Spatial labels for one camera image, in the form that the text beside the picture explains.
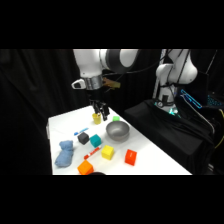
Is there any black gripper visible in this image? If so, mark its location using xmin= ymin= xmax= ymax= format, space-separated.
xmin=87 ymin=87 xmax=110 ymax=122

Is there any teal blue cube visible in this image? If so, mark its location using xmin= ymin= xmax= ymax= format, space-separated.
xmin=89 ymin=133 xmax=103 ymax=148

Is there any grey metal bowl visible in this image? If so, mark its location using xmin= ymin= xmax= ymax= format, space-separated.
xmin=105 ymin=120 xmax=131 ymax=142

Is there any black cube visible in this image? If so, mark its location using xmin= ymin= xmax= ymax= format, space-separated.
xmin=77 ymin=131 xmax=90 ymax=146

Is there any yellow cube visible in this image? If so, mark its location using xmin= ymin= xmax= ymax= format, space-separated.
xmin=100 ymin=144 xmax=115 ymax=161

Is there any red cube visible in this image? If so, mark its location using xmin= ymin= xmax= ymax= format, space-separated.
xmin=124 ymin=148 xmax=138 ymax=167

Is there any orange cube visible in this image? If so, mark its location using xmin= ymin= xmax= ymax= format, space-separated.
xmin=77 ymin=159 xmax=95 ymax=176

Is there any yellow cup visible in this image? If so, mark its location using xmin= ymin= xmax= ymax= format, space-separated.
xmin=92 ymin=112 xmax=103 ymax=126

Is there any blue marker pen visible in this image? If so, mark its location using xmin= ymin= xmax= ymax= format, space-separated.
xmin=73 ymin=127 xmax=90 ymax=137

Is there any red marker pen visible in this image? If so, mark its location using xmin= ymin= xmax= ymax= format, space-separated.
xmin=83 ymin=146 xmax=102 ymax=160

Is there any blue cloth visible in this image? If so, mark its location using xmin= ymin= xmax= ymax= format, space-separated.
xmin=54 ymin=139 xmax=75 ymax=169

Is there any black covered robot stand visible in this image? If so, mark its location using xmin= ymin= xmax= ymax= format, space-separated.
xmin=123 ymin=98 xmax=215 ymax=176

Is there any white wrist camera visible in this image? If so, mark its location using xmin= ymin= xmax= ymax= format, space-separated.
xmin=71 ymin=78 xmax=86 ymax=90

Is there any blue lit frame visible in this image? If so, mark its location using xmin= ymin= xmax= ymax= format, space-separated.
xmin=180 ymin=88 xmax=203 ymax=110

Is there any yellow cable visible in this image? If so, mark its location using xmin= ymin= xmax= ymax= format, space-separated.
xmin=213 ymin=108 xmax=224 ymax=150

